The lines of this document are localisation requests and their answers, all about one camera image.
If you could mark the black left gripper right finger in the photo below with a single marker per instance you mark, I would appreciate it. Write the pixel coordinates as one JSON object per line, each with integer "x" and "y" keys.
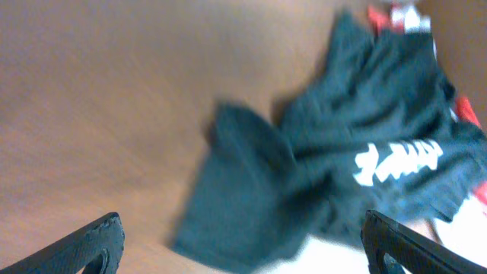
{"x": 393, "y": 248}

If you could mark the red t-shirt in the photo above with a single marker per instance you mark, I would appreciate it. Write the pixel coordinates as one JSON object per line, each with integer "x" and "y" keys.
{"x": 459, "y": 31}

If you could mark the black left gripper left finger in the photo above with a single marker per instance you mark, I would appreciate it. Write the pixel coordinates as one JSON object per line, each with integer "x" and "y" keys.
{"x": 95, "y": 248}

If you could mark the dark green t-shirt white print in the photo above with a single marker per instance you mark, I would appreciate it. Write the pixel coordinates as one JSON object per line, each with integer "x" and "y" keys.
{"x": 374, "y": 132}

